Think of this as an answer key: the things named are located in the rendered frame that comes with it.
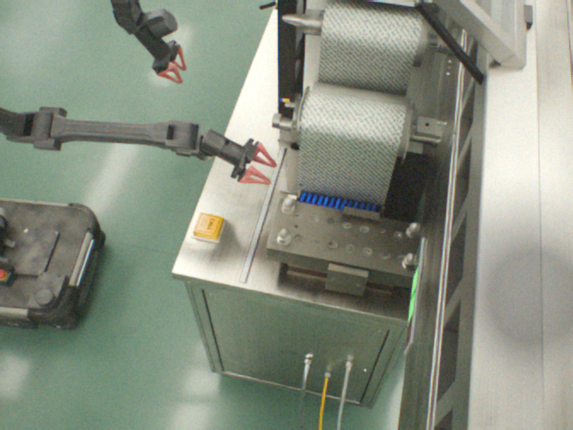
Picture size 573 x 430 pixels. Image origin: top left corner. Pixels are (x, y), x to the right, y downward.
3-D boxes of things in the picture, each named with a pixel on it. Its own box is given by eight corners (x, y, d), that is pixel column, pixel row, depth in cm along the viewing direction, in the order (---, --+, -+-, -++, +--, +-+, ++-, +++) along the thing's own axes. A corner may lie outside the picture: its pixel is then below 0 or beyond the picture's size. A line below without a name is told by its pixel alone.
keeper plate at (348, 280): (327, 282, 154) (329, 262, 145) (363, 290, 153) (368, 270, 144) (324, 291, 153) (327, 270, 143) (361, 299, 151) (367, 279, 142)
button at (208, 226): (200, 216, 167) (199, 211, 165) (224, 220, 166) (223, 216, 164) (193, 235, 163) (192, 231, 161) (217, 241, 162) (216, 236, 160)
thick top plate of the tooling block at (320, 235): (280, 210, 160) (280, 197, 155) (425, 238, 155) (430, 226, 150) (266, 259, 151) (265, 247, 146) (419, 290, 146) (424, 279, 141)
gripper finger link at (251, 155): (265, 186, 154) (234, 170, 151) (272, 165, 158) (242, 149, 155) (277, 174, 148) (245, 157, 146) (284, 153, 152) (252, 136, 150)
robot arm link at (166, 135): (27, 144, 147) (34, 104, 148) (39, 150, 152) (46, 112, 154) (188, 154, 141) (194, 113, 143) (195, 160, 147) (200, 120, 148)
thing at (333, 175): (298, 190, 157) (299, 145, 142) (384, 206, 154) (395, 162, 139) (298, 192, 157) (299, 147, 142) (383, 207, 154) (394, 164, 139)
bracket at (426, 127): (417, 120, 137) (419, 114, 136) (441, 124, 137) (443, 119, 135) (414, 136, 135) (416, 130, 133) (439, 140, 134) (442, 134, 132)
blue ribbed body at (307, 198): (301, 195, 158) (302, 188, 155) (379, 210, 155) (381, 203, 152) (298, 206, 156) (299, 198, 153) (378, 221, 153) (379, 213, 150)
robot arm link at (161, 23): (124, 1, 164) (116, 20, 159) (154, -15, 159) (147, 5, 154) (151, 32, 172) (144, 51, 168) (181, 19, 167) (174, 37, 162)
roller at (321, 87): (315, 104, 162) (316, 72, 152) (405, 119, 159) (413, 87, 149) (306, 135, 156) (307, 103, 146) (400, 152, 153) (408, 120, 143)
